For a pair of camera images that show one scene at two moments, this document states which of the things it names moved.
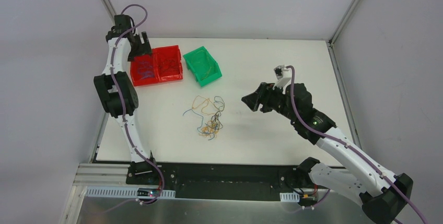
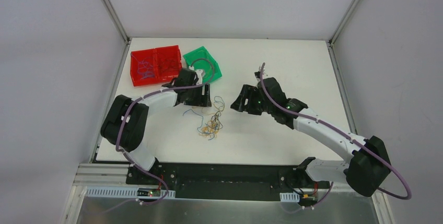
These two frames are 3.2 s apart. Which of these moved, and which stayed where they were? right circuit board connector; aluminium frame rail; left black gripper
Moved: left black gripper
Stayed: aluminium frame rail; right circuit board connector
